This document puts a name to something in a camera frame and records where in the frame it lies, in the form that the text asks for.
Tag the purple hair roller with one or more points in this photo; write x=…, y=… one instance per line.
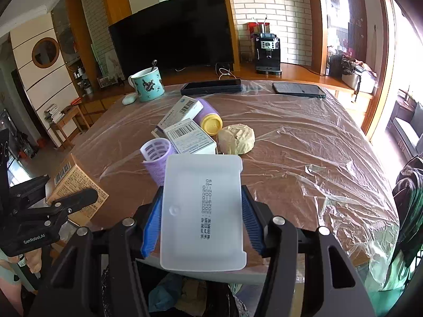
x=155, y=168

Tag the stack of books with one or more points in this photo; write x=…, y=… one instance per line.
x=54, y=114

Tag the grey bag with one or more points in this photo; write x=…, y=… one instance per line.
x=358, y=76

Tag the small wooden side table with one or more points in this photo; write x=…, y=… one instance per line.
x=67, y=115

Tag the black television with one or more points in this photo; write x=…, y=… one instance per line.
x=172, y=33

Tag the brown cardboard box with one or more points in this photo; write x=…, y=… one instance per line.
x=76, y=178

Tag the bird picture panel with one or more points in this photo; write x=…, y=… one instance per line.
x=110, y=66

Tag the white plastic tray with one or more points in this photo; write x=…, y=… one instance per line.
x=201, y=211

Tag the teal printed mug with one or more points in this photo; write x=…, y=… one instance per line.
x=148, y=86

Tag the grey sofa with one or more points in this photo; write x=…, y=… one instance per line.
x=408, y=128

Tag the black ribbed heater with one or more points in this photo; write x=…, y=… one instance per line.
x=336, y=63

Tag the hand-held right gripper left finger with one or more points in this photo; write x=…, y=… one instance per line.
x=152, y=228

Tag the red container with sticks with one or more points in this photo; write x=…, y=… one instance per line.
x=256, y=26

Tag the crumpled tan paper ball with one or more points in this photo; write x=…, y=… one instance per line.
x=236, y=138

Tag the purple roller with yellow cap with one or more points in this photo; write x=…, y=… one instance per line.
x=206, y=112

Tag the dark jacket on chair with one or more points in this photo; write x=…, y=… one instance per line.
x=408, y=204

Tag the pastel printed cloth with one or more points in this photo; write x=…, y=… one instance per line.
x=10, y=284

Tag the white medicine box blue logo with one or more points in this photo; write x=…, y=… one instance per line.
x=178, y=112

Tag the trash bin with black bag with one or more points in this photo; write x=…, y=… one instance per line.
x=233, y=300

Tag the black smartphone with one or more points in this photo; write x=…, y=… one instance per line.
x=299, y=89

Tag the wooden sideboard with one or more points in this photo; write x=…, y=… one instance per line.
x=297, y=71

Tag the clear plastic table cover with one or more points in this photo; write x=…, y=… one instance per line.
x=297, y=145

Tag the black coffee machine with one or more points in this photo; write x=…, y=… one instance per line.
x=267, y=52

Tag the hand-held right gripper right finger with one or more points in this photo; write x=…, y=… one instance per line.
x=252, y=224

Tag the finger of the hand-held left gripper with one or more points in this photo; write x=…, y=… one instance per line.
x=29, y=190
x=77, y=199

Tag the round wooden mirror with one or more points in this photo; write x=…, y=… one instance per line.
x=45, y=52

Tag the metal spoon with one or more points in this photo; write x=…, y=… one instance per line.
x=154, y=63

